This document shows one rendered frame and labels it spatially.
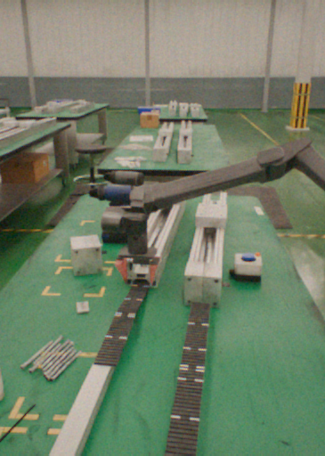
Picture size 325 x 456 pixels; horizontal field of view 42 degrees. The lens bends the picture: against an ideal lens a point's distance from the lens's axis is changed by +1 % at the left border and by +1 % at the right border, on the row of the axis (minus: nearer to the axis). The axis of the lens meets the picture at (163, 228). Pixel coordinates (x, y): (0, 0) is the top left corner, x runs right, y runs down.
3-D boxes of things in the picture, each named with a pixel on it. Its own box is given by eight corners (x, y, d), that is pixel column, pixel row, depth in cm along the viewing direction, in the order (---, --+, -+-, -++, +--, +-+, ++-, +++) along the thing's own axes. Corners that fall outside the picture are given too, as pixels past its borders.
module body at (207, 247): (220, 292, 125) (222, 266, 122) (187, 289, 127) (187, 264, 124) (225, 209, 199) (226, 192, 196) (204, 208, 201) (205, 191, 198)
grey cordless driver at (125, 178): (140, 224, 180) (139, 175, 172) (97, 220, 185) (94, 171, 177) (146, 219, 187) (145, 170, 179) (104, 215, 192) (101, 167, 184)
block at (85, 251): (109, 272, 138) (109, 245, 135) (74, 276, 135) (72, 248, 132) (105, 259, 147) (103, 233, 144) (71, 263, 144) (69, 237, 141)
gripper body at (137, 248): (123, 251, 125) (122, 228, 122) (158, 253, 123) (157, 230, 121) (117, 260, 119) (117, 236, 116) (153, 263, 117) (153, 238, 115)
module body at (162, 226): (157, 287, 128) (157, 262, 125) (125, 285, 130) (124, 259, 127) (185, 207, 202) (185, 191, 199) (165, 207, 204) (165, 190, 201)
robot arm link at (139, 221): (143, 216, 113) (150, 210, 118) (119, 215, 115) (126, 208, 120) (143, 240, 115) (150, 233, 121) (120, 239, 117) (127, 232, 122)
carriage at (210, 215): (225, 235, 153) (226, 217, 151) (195, 233, 154) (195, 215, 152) (226, 221, 168) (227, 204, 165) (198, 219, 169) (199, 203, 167)
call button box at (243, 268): (260, 282, 131) (262, 264, 129) (229, 280, 132) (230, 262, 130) (259, 271, 138) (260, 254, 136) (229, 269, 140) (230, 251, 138)
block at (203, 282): (228, 308, 117) (230, 278, 113) (183, 305, 118) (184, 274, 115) (229, 293, 125) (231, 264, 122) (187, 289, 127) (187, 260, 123)
